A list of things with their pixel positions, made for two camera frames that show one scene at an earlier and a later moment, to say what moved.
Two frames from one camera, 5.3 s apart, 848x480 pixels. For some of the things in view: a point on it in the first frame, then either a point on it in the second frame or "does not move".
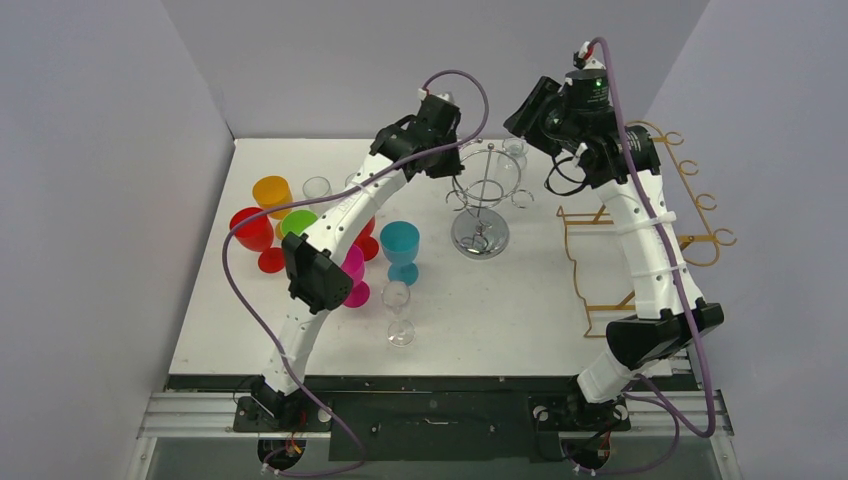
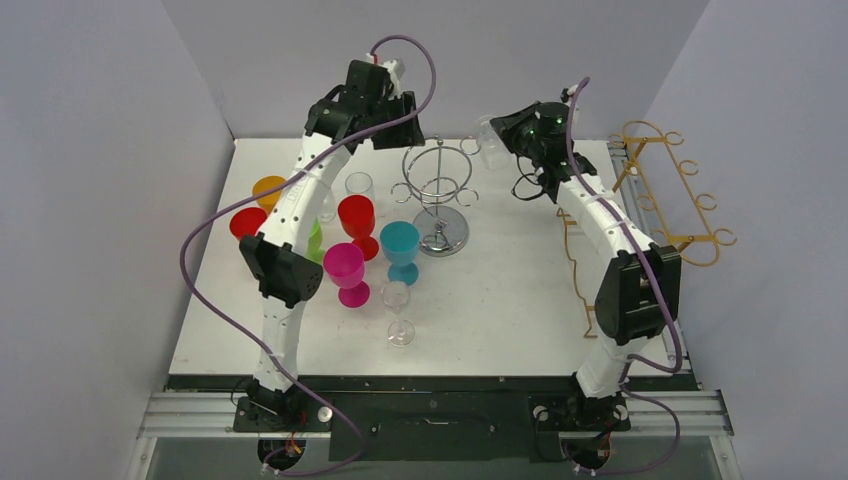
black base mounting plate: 443,419 does not move
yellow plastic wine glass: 273,190 does not move
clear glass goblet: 512,162 -> 496,154
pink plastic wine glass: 354,265 does not move
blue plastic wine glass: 400,242 does not move
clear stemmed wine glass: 396,294 does not move
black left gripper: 450,169 -> 406,135
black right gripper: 525,113 -> 506,132
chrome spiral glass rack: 491,177 -> 437,176
